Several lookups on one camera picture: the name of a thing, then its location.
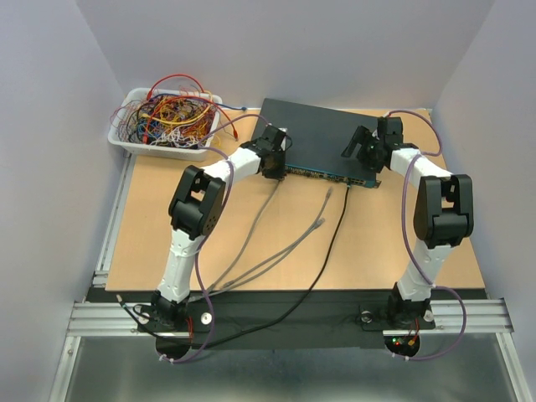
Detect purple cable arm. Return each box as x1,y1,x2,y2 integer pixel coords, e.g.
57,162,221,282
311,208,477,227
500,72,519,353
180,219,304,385
157,113,273,364
383,109,468,362

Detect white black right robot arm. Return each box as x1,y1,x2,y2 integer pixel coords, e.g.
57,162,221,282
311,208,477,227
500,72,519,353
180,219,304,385
342,112,474,327

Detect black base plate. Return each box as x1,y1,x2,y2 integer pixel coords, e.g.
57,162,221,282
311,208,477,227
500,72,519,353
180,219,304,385
85,284,436,352

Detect grey ethernet cable short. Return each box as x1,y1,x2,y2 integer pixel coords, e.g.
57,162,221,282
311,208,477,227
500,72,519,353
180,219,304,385
209,217,325,296

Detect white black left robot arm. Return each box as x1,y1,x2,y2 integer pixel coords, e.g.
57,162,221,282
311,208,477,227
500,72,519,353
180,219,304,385
151,125,288,330

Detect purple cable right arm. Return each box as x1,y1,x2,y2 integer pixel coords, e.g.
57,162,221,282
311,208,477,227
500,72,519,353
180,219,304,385
383,109,468,362

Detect white plastic basket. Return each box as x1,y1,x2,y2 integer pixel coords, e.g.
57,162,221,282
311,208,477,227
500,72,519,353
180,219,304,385
107,88,222,162

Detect teal network switch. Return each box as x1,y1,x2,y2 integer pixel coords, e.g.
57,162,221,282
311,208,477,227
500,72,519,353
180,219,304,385
260,98,380,188

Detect aluminium frame rail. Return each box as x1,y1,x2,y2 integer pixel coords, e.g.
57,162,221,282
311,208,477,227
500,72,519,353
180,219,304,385
48,155,136,401

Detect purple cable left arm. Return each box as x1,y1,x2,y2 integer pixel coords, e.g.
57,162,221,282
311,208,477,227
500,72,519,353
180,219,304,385
157,113,273,364

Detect tangled coloured wires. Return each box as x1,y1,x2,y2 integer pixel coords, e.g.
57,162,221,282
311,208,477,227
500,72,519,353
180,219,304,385
109,74,248,150

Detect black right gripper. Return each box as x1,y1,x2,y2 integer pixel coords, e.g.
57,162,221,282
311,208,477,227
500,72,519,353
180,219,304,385
340,125,384,173

